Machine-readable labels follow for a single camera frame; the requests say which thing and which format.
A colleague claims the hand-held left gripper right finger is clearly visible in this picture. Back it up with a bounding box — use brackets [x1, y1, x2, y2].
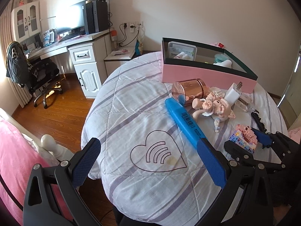
[196, 138, 274, 226]

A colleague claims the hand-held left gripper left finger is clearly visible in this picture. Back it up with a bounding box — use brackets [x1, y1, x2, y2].
[23, 137, 101, 226]

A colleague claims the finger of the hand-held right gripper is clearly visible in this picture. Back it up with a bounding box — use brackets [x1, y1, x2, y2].
[253, 127, 294, 157]
[223, 141, 259, 167]

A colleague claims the colourful block figure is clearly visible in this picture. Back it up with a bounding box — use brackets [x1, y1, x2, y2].
[229, 124, 259, 155]

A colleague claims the glass perfume bottle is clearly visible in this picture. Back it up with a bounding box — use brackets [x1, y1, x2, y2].
[237, 93, 257, 112]

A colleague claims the pink pig figurine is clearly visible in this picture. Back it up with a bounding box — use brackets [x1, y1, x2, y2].
[192, 92, 237, 132]

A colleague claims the blue highlighter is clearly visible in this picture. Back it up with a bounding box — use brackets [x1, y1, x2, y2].
[165, 98, 205, 147]

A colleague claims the white charger plug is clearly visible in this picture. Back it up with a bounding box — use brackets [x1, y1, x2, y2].
[223, 82, 244, 104]

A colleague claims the rose gold can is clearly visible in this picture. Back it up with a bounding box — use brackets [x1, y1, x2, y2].
[171, 77, 209, 106]

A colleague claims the pink storage box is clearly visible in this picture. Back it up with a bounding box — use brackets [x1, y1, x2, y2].
[161, 37, 258, 93]

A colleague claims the white bottle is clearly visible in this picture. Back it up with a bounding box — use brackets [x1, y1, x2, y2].
[213, 60, 233, 69]

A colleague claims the clear plastic box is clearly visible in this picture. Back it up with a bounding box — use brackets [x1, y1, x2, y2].
[168, 42, 197, 61]

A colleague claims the pink blanket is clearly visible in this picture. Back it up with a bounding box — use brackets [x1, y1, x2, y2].
[0, 119, 73, 225]

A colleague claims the black office chair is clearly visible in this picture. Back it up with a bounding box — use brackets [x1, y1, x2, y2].
[6, 41, 64, 109]

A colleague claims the white desk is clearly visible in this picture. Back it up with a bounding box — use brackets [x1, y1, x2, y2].
[24, 29, 112, 99]

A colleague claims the white nightstand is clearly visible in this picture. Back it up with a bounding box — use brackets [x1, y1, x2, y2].
[103, 47, 141, 83]

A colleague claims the dark jacket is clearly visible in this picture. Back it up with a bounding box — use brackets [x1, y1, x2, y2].
[5, 41, 29, 87]

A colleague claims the orange cap bottle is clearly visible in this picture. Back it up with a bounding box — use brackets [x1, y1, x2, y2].
[110, 29, 118, 50]

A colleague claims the blue label desk item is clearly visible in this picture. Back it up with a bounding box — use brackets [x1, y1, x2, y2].
[42, 29, 55, 47]

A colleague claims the black computer monitor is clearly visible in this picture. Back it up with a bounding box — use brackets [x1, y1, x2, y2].
[55, 0, 85, 35]

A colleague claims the black computer tower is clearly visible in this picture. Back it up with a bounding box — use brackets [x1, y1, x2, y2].
[83, 0, 109, 35]

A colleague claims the white glass-door cabinet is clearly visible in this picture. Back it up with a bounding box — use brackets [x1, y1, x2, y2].
[11, 1, 41, 41]

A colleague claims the white bed post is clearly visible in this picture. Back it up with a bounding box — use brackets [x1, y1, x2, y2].
[41, 134, 76, 164]

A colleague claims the black power cable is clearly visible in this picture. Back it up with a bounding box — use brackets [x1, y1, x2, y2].
[119, 24, 139, 47]

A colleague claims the white wall socket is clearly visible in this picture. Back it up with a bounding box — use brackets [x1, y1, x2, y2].
[121, 22, 144, 29]

